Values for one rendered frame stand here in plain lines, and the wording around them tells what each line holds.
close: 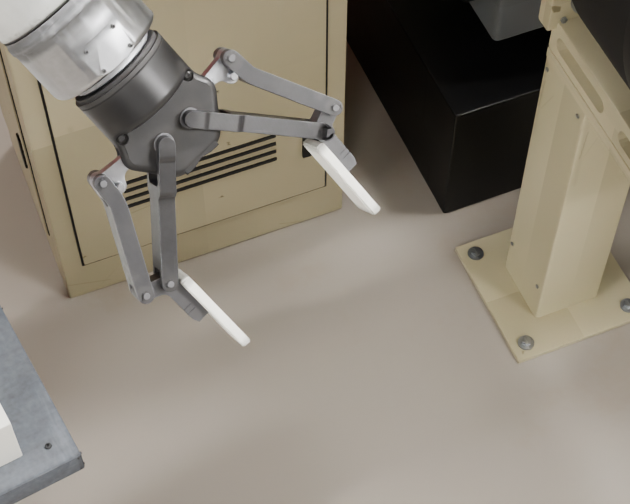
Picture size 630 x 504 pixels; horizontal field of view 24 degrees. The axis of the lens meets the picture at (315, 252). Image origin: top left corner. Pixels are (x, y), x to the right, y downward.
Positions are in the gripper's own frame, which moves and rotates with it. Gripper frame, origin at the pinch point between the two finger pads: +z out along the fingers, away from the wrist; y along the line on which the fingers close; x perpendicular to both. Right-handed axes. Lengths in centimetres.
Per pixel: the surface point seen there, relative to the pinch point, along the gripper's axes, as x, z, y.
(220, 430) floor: 134, 70, -15
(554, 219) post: 110, 75, 49
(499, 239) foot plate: 141, 88, 47
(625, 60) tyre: 36, 26, 45
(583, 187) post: 103, 71, 54
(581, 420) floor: 112, 109, 31
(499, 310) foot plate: 131, 92, 36
